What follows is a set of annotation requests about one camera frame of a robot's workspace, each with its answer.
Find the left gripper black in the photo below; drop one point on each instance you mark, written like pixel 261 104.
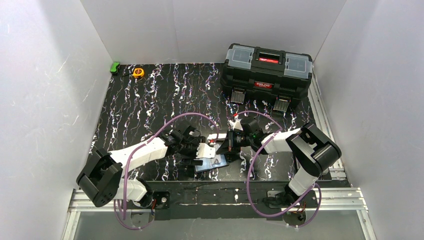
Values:
pixel 192 149

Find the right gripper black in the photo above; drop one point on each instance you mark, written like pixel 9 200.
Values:
pixel 228 143

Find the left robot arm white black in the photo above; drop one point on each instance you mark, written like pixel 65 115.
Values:
pixel 104 177

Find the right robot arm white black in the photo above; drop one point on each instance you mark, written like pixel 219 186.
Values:
pixel 313 150

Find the yellow tape measure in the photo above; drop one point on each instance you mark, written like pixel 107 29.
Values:
pixel 138 72

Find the green small object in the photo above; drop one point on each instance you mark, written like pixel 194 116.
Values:
pixel 114 69

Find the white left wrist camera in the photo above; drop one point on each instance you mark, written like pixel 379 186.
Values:
pixel 205 151

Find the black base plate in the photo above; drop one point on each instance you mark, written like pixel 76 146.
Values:
pixel 214 199

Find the black toolbox with red handle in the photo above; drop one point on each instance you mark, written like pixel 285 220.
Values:
pixel 278 77

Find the aluminium frame rail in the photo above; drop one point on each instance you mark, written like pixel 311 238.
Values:
pixel 336 171

